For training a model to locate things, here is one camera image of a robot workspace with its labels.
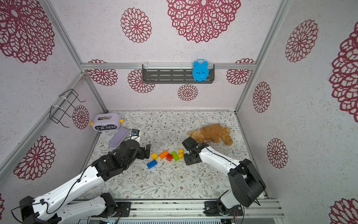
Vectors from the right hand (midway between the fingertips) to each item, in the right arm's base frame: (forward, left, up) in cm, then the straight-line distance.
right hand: (188, 158), depth 88 cm
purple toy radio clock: (+24, +59, +6) cm, 64 cm away
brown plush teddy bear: (+18, -18, +4) cm, 26 cm away
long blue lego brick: (-3, +23, -3) cm, 24 cm away
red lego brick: (+1, +12, -1) cm, 12 cm away
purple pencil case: (+16, +51, -1) cm, 53 cm away
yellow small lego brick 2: (+3, +5, -3) cm, 7 cm away
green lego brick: (+3, +8, -3) cm, 9 cm away
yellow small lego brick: (+7, +5, -3) cm, 9 cm away
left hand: (-1, +25, +17) cm, 31 cm away
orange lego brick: (+4, +17, -3) cm, 17 cm away
